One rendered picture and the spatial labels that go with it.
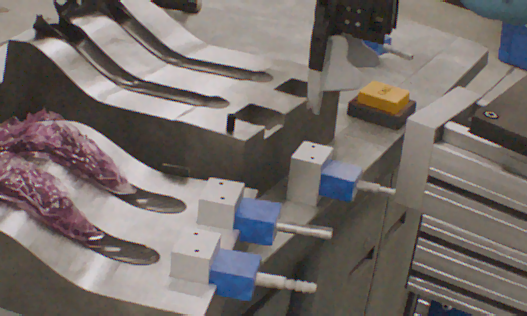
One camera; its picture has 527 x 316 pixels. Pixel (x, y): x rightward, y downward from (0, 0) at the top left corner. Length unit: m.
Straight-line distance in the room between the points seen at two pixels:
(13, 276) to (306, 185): 0.42
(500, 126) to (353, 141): 0.53
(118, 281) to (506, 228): 0.37
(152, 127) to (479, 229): 0.42
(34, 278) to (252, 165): 0.35
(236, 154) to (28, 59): 0.32
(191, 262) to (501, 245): 0.30
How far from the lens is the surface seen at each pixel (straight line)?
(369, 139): 1.40
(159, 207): 1.07
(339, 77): 1.12
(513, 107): 0.94
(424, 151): 0.98
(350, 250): 1.58
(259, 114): 1.23
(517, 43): 4.49
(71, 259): 0.94
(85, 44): 1.32
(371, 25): 1.11
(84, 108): 1.25
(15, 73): 1.32
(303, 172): 1.20
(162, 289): 0.92
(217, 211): 1.02
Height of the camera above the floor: 1.36
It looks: 25 degrees down
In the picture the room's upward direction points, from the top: 6 degrees clockwise
